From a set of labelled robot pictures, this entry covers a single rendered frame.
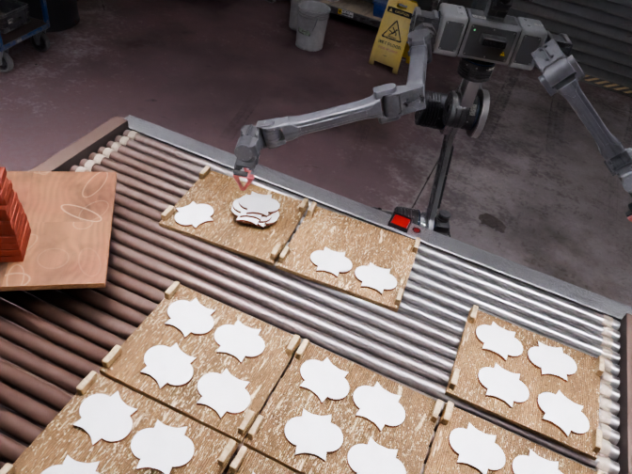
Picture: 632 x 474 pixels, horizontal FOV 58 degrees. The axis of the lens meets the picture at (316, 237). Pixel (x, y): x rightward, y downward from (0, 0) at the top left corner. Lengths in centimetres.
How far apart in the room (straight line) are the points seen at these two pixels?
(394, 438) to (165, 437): 56
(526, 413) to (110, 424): 107
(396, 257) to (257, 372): 67
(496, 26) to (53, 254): 168
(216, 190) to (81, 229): 53
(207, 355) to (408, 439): 56
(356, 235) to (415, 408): 68
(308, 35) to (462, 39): 331
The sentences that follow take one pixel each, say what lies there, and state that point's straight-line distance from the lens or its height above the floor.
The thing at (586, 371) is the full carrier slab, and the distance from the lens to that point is 189.
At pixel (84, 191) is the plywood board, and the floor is 104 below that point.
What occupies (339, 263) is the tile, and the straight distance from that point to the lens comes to 185.
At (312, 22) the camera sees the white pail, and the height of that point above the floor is 28.
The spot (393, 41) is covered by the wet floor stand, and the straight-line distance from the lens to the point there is 541.
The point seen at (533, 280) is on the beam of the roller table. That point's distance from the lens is 212.
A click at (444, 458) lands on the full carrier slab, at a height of 94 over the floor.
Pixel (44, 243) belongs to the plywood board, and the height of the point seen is 104.
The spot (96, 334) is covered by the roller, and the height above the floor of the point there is 92.
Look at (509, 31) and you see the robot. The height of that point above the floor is 151.
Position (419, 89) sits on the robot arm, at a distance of 178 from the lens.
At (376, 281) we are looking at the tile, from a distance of 182.
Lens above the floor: 221
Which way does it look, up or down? 41 degrees down
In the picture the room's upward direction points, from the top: 11 degrees clockwise
